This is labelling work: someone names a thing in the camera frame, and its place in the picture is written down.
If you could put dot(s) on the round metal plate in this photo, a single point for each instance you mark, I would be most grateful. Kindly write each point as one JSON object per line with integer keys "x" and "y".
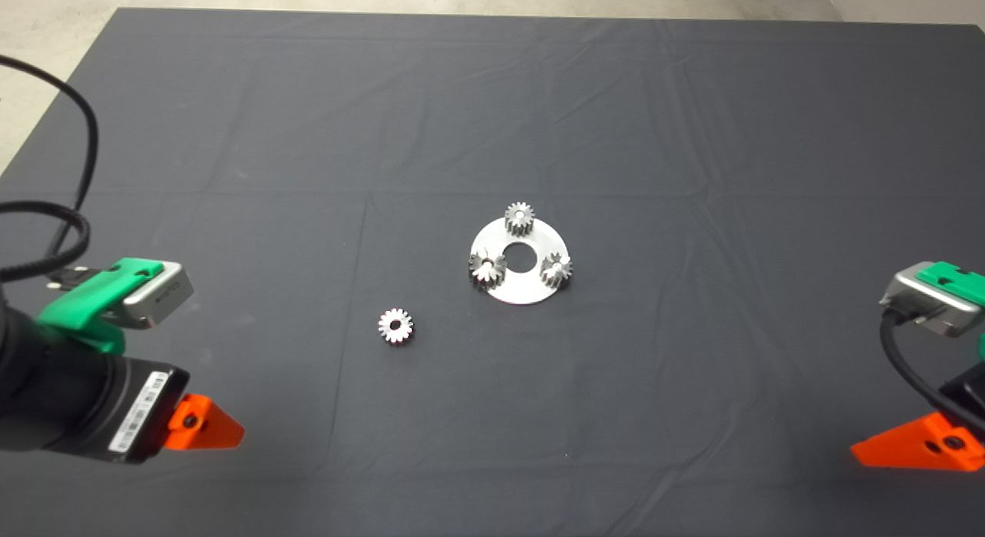
{"x": 523, "y": 287}

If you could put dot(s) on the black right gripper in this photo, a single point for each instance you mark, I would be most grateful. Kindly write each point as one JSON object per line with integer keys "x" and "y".
{"x": 969, "y": 385}

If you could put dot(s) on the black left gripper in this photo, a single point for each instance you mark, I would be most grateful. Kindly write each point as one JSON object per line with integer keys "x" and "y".
{"x": 131, "y": 414}

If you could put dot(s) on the green right camera mount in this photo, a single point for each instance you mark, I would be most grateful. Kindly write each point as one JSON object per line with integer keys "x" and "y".
{"x": 954, "y": 279}

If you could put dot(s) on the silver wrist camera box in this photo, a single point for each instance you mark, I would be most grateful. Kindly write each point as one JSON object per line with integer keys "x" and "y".
{"x": 916, "y": 295}
{"x": 158, "y": 295}

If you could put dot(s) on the green left camera mount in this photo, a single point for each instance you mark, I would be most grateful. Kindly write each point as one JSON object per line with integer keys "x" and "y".
{"x": 77, "y": 306}

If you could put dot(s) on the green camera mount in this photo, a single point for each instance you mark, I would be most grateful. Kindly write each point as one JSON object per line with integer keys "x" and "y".
{"x": 77, "y": 306}
{"x": 954, "y": 279}

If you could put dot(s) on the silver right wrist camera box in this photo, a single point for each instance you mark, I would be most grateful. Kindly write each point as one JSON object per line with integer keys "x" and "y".
{"x": 916, "y": 295}

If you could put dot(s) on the small steel gear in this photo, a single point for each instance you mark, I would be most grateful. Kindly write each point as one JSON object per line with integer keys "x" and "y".
{"x": 385, "y": 327}
{"x": 555, "y": 273}
{"x": 515, "y": 225}

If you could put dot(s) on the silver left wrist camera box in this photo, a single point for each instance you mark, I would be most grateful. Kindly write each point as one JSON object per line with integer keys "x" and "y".
{"x": 158, "y": 295}

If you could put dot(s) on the dark grey table cloth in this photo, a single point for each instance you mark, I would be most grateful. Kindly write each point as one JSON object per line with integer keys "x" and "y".
{"x": 616, "y": 406}

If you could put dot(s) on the large steel gear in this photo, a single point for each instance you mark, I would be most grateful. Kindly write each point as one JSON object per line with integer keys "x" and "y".
{"x": 487, "y": 271}

